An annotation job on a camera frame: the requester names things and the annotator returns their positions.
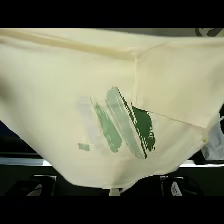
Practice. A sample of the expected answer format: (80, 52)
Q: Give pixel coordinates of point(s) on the cream T-shirt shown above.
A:
(66, 100)

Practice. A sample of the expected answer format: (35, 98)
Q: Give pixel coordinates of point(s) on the white office chair base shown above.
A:
(208, 31)

